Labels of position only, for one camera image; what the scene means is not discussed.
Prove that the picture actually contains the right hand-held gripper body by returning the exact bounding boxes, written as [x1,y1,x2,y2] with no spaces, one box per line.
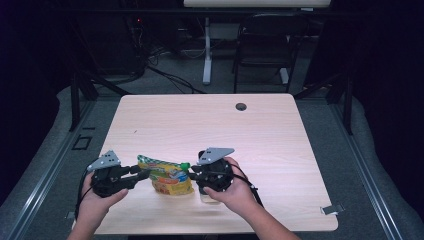
[196,147,236,193]

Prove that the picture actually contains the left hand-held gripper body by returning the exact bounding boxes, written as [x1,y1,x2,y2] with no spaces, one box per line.
[86,149,134,198]

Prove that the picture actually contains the yellow spouted pouch green cap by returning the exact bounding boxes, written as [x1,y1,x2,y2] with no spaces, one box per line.
[137,154,195,196]

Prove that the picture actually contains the person's left hand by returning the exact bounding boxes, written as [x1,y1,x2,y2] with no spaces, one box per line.
[77,173,129,229]

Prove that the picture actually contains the person's right hand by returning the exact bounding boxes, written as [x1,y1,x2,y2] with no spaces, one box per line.
[203,156,264,219]

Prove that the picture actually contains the black metal stand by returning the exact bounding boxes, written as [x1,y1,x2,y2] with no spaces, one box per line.
[68,71,131,132]
[293,71,354,136]

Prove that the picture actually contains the black computer tower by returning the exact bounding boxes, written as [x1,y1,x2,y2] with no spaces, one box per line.
[83,13,148,76]

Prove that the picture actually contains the black folding chair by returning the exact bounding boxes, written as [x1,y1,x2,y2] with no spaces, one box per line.
[232,13,309,94]

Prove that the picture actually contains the left hand-held gripper cable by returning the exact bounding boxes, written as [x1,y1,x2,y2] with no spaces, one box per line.
[74,168,95,221]

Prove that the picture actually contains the hand-held gripper cable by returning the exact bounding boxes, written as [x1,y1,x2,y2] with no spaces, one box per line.
[74,168,95,221]
[226,163,264,208]

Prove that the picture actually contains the right hand-held gripper cable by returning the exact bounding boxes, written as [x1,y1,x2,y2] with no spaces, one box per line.
[226,163,264,208]

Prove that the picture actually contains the aluminium floor rail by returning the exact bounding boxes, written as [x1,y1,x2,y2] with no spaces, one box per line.
[329,103,404,240]
[3,99,98,240]

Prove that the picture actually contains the black floor cables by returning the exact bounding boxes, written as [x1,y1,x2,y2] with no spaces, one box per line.
[146,64,206,95]

